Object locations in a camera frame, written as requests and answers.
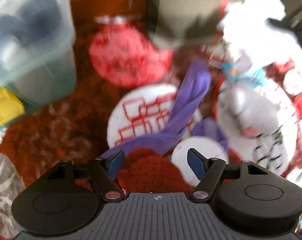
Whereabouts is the clear plastic toolbox yellow latch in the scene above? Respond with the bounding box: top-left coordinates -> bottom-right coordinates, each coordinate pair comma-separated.
0,0 -> 76,130

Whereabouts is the purple microfibre towel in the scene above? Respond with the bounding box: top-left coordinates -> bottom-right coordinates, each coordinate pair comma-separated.
100,60 -> 229,160

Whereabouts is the white plush toy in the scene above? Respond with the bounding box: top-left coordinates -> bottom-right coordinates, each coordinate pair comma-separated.
216,0 -> 298,175

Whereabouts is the dark red knitted cloth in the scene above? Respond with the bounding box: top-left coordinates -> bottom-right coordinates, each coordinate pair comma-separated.
116,148 -> 193,193

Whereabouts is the white round cotton pad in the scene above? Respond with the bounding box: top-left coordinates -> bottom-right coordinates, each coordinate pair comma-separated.
171,136 -> 229,187

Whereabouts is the orange white cardboard box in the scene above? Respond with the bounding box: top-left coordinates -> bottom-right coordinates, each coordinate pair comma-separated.
71,0 -> 145,25

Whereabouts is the grey plaid zipper pouch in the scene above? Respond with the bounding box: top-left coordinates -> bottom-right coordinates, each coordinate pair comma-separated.
136,0 -> 241,51

